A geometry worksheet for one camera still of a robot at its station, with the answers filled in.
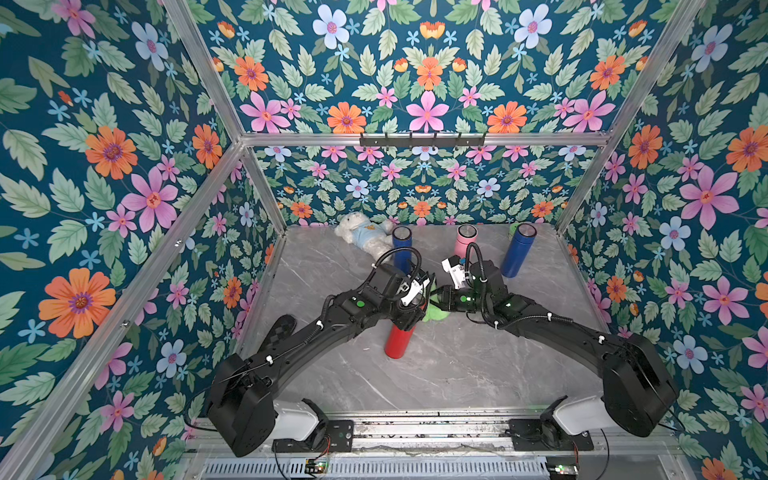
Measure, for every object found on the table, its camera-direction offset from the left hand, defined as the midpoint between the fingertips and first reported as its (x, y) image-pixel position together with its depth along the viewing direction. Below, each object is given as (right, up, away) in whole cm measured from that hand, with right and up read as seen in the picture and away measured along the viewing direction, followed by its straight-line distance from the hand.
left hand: (421, 306), depth 79 cm
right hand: (+3, +4, +1) cm, 5 cm away
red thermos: (-7, -11, +4) cm, 13 cm away
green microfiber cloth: (+3, -1, -2) cm, 4 cm away
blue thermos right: (+32, +15, +17) cm, 39 cm away
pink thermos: (+14, +20, +10) cm, 27 cm away
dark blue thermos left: (-5, +19, +10) cm, 22 cm away
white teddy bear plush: (-16, +20, +28) cm, 38 cm away
